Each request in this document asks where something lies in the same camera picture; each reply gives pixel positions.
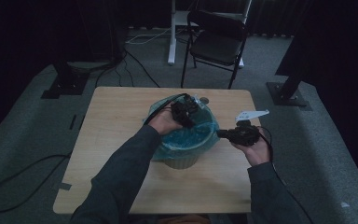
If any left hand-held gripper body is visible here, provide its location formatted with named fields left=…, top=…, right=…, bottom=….
left=170, top=93, right=211, bottom=129

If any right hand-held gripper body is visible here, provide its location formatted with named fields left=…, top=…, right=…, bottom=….
left=227, top=109, right=269, bottom=147

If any person's left hand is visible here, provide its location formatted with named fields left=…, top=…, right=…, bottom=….
left=147, top=106, right=185, bottom=136

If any person's right hand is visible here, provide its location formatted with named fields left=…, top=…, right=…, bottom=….
left=231, top=135, right=271, bottom=167

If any black folding chair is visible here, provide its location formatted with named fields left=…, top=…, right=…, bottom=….
left=180, top=9, right=250, bottom=91

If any pale round floor disc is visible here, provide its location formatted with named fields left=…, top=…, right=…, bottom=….
left=65, top=60, right=114, bottom=72

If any black stand with square base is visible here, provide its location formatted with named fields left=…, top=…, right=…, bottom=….
left=41, top=59, right=90, bottom=101

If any dark curtain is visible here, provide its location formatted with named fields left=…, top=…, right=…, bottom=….
left=248, top=0, right=296, bottom=37

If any left hand-held gripper cable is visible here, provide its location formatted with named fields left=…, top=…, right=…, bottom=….
left=143, top=92, right=189, bottom=126

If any black slanted post with base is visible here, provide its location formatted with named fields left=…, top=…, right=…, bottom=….
left=266, top=0, right=312, bottom=108

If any white floor cable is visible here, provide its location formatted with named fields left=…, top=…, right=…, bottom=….
left=125, top=27, right=172, bottom=46

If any long looped black floor cable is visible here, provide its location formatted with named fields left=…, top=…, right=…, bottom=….
left=0, top=153, right=73, bottom=215

